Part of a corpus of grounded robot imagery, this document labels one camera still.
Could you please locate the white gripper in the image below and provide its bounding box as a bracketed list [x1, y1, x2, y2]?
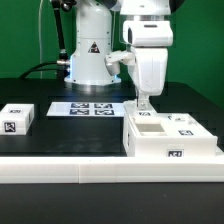
[132, 48, 168, 110]

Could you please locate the white marker base plate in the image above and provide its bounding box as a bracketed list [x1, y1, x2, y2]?
[47, 102, 125, 117]

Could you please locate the white cabinet door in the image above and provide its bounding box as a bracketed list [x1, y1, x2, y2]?
[160, 113, 212, 137]
[124, 100, 159, 124]

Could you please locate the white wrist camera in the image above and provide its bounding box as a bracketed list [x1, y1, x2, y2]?
[104, 51, 135, 76]

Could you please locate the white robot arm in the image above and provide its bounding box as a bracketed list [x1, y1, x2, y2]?
[65, 0, 185, 109]

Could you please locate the white cabinet top block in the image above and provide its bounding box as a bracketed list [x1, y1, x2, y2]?
[0, 104, 35, 135]

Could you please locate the grey thin cable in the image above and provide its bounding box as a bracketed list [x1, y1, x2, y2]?
[37, 0, 46, 80]

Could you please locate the white L-shaped fence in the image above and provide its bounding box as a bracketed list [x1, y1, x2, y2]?
[0, 124, 224, 185]

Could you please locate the white cabinet body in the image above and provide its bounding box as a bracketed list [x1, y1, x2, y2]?
[122, 112, 219, 158]

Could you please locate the black cable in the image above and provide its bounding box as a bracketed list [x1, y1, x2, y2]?
[18, 61, 66, 80]

